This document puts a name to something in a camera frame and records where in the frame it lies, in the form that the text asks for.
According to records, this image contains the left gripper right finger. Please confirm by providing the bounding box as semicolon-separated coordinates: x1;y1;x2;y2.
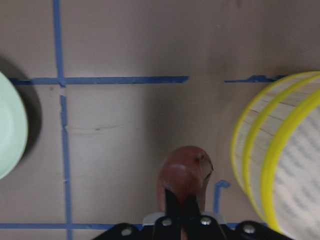
183;196;201;240

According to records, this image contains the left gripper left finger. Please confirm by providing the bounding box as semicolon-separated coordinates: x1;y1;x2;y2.
163;189;182;240

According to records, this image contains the brown bun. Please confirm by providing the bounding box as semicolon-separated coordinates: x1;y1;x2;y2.
156;145;214;212

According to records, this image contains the yellow steamer layer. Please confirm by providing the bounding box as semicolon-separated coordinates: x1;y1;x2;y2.
242;71;320;240
231;71;320;219

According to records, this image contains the light green plate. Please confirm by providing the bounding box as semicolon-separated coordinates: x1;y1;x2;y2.
0;73;29;179

